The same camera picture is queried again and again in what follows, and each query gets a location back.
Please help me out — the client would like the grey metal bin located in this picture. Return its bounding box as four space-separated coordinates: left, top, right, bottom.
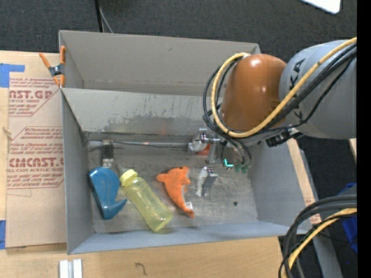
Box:
57 30 312 255

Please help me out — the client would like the brown cardboard board, red print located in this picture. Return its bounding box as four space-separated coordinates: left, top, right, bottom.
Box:
0 50 68 249

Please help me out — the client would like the black cylinder on white bracket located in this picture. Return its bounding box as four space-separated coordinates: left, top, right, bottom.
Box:
265 127 300 148

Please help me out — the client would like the yellow plastic bottle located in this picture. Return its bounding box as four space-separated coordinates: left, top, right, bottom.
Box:
119 169 173 233

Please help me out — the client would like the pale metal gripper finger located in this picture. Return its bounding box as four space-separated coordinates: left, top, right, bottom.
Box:
195 167 209 197
202 168 219 197

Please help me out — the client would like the orange toy dolphin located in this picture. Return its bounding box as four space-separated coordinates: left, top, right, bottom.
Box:
155 166 195 219

